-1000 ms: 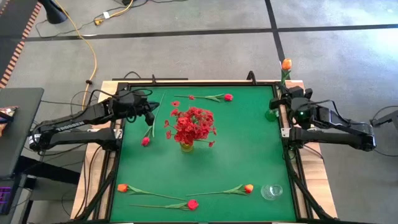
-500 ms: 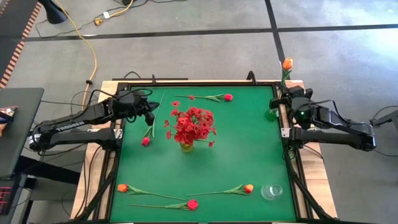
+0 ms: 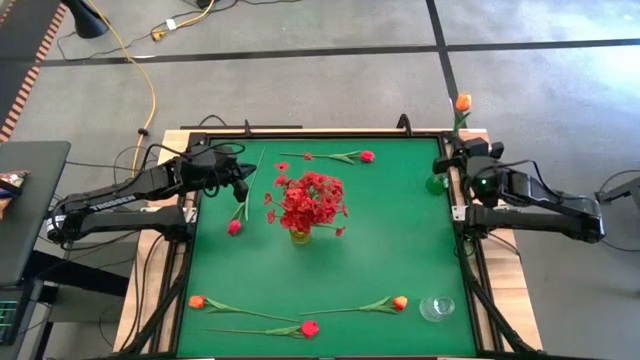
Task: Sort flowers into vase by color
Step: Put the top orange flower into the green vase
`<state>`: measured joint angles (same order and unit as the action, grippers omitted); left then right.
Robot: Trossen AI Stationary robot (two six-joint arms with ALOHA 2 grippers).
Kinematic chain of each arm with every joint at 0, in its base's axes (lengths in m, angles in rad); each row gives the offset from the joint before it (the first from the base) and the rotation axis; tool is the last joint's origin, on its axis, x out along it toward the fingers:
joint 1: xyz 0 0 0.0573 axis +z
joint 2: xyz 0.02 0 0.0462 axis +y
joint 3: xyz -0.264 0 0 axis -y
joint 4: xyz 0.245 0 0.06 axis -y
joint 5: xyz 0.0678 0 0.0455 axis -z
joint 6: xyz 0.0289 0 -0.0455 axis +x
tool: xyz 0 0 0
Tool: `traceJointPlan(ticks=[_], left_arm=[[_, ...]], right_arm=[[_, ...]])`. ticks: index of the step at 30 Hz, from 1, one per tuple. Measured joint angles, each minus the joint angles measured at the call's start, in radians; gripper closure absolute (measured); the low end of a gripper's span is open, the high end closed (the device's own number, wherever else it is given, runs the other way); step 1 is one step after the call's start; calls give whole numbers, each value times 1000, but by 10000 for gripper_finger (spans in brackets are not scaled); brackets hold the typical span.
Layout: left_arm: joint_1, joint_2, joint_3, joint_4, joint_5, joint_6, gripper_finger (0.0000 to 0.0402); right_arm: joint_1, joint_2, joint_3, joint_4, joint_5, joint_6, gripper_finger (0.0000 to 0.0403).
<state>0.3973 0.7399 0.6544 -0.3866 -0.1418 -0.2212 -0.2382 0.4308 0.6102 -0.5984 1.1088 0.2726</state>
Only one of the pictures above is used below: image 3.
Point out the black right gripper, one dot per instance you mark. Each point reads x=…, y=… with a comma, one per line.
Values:
x=465, y=164

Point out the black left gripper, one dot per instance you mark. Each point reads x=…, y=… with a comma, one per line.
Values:
x=212, y=167

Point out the orange tulip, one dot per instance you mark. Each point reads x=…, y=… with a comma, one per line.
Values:
x=196, y=301
x=400, y=302
x=463, y=102

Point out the red tulip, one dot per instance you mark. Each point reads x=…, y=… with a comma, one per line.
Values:
x=234, y=228
x=367, y=156
x=310, y=329

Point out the green glass vase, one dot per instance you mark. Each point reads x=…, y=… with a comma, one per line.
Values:
x=436, y=185

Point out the red poppy bunch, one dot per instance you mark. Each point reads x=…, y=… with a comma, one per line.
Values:
x=295, y=200
x=320, y=195

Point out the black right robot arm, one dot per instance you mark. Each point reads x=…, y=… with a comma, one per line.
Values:
x=540, y=222

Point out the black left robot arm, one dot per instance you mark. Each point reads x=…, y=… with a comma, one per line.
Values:
x=115, y=192

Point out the yellow glass vase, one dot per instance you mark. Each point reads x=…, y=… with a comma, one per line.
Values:
x=300, y=237

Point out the clear glass vase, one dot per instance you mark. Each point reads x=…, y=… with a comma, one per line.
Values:
x=437, y=308

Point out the green table mat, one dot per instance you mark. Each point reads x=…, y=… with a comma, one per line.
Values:
x=375, y=250

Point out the dark grey desk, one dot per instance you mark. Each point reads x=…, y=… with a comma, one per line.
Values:
x=35, y=225

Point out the black cone lamp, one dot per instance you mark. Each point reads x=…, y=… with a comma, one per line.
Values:
x=87, y=20

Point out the black mat striped edge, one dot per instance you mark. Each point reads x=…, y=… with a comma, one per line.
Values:
x=25, y=30

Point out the green-lit keyboard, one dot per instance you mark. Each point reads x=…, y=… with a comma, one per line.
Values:
x=7, y=320

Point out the silver mounting bracket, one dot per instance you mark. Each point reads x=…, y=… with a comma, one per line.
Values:
x=459, y=212
x=189, y=215

